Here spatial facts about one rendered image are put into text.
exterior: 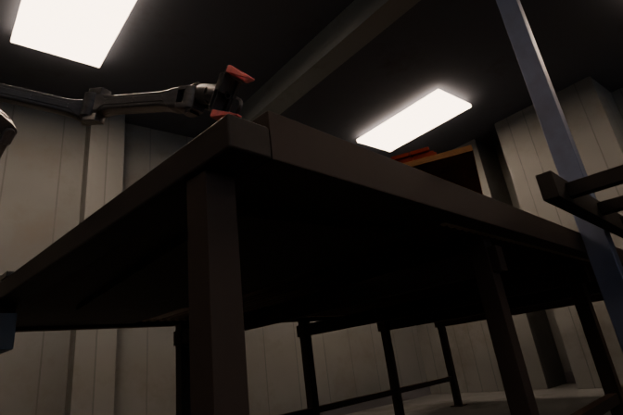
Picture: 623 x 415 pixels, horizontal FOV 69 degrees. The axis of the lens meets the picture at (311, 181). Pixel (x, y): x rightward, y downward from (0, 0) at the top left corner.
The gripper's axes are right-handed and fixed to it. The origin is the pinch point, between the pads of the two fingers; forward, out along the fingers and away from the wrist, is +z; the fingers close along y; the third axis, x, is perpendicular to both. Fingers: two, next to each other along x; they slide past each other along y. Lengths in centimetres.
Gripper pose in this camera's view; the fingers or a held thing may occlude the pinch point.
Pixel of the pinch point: (244, 96)
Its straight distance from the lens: 112.7
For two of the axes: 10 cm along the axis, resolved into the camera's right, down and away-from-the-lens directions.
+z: 6.8, 1.8, -7.2
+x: -6.6, -2.8, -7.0
